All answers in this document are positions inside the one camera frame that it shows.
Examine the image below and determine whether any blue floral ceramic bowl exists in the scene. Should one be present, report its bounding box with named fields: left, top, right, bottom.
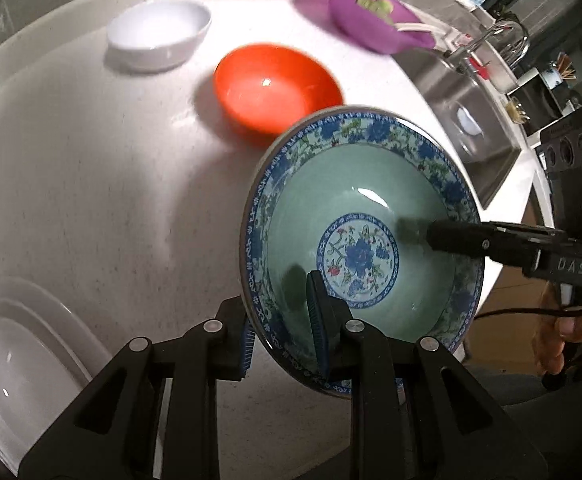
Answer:
left=239, top=106, right=487, bottom=401

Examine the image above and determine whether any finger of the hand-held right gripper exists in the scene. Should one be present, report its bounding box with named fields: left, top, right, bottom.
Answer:
left=423, top=217, right=567, bottom=268

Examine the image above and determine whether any chrome faucet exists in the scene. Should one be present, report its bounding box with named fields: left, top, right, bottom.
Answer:
left=444, top=19, right=530, bottom=74

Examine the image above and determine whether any clear bowl in sink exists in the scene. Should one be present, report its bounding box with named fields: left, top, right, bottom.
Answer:
left=454, top=105, right=485, bottom=139

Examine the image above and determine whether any white bowl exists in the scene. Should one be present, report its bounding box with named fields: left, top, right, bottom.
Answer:
left=107, top=0, right=213, bottom=72

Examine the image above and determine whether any orange bowl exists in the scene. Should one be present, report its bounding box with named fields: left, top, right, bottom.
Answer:
left=214, top=44, right=344, bottom=136

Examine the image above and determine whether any stainless steel sink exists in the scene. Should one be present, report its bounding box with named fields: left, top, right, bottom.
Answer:
left=396, top=50, right=522, bottom=211

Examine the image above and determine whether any green vegetable piece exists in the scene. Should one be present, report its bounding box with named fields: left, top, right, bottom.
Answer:
left=356, top=0, right=394, bottom=15

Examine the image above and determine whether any white spoon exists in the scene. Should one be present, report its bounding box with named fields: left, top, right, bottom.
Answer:
left=391, top=21, right=440, bottom=37

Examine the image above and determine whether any cup with chopsticks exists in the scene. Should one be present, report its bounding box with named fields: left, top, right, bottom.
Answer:
left=541, top=54, right=580, bottom=89

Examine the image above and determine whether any person's right hand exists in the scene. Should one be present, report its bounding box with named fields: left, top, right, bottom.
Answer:
left=531, top=290, right=582, bottom=377

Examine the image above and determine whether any large white plate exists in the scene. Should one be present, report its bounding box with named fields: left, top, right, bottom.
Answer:
left=0, top=275, right=118, bottom=467

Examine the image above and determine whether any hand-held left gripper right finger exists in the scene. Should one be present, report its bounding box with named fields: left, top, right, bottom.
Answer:
left=307, top=270, right=547, bottom=480

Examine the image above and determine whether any purple plastic colander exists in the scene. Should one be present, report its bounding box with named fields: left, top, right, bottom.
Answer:
left=293, top=0, right=437, bottom=55

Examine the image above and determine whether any white microwave oven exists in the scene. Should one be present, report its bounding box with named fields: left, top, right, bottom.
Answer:
left=508, top=67, right=582, bottom=132

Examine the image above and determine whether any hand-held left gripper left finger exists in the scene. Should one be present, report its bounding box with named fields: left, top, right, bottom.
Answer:
left=18, top=297, right=257, bottom=480

